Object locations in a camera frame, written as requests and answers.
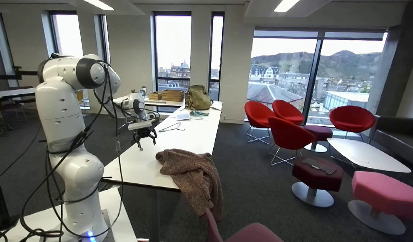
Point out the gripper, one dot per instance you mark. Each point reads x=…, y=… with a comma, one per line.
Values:
x=144, y=132

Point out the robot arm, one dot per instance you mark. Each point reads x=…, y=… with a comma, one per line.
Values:
x=62, y=111

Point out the brown knitted clothing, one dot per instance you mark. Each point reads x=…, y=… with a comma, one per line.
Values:
x=193, y=174

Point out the maroon chair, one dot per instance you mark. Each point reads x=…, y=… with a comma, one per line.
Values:
x=250, y=235

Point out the red lounge chair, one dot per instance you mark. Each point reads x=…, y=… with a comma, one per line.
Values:
x=351, y=118

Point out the white folded cloth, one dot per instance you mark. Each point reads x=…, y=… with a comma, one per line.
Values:
x=183, y=116

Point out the small wooden crate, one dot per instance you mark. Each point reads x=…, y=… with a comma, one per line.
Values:
x=155, y=96

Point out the glass jar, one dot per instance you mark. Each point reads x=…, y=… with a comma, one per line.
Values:
x=143, y=91

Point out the large wooden crate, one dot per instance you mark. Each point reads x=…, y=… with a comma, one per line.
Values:
x=173, y=95

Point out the teal cloth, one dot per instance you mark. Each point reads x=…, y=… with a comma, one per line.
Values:
x=199, y=113

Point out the olive green backpack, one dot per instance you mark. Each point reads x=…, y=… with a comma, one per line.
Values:
x=198, y=97

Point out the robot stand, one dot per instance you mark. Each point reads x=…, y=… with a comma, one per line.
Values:
x=116, y=218

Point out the narrow tall window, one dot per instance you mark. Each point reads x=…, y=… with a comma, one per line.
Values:
x=216, y=50

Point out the corner window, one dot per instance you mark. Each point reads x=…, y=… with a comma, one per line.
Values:
x=69, y=33

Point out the group of red lounge chairs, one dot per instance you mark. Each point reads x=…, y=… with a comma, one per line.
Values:
x=287, y=134

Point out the white background table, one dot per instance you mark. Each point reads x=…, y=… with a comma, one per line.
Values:
x=11, y=93

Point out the ceiling light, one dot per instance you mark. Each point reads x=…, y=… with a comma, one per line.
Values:
x=286, y=5
x=99, y=4

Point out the large panorama window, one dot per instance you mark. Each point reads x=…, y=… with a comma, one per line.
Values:
x=283, y=74

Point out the maroon hexagonal stool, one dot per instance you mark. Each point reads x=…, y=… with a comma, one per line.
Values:
x=314, y=179

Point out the purple round stool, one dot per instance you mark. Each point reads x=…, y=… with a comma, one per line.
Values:
x=319, y=131

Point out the grey keyboard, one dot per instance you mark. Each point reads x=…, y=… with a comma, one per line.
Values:
x=319, y=166

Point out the white coffee table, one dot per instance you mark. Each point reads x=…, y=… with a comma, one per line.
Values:
x=364, y=154

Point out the pink hexagonal stool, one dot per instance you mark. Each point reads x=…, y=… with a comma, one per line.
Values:
x=384, y=193

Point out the grey sofa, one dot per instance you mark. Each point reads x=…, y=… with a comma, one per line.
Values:
x=399, y=134

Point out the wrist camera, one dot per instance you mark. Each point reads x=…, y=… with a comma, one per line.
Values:
x=140, y=125

